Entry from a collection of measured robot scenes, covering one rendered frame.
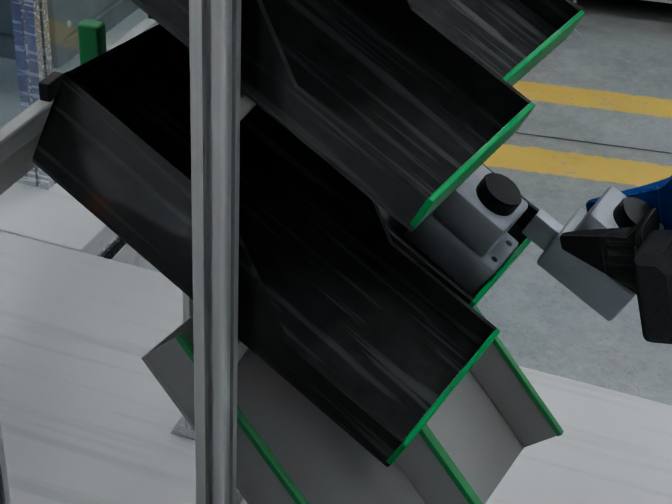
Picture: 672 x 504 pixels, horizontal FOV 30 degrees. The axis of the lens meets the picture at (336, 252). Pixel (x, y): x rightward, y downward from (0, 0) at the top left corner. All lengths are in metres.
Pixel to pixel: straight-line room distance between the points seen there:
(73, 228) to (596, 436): 0.67
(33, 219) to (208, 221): 0.91
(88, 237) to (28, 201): 0.12
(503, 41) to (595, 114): 3.06
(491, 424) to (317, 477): 0.22
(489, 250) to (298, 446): 0.18
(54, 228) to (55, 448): 0.39
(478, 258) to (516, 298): 2.13
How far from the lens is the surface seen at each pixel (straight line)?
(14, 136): 0.80
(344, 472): 0.88
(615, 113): 3.90
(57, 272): 1.47
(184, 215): 0.71
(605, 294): 0.85
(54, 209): 1.59
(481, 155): 0.66
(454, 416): 1.00
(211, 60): 0.62
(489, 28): 0.82
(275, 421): 0.85
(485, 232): 0.83
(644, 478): 1.25
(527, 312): 2.93
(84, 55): 0.88
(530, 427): 1.04
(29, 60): 1.55
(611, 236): 0.81
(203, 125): 0.64
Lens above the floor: 1.68
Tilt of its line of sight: 33 degrees down
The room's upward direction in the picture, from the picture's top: 4 degrees clockwise
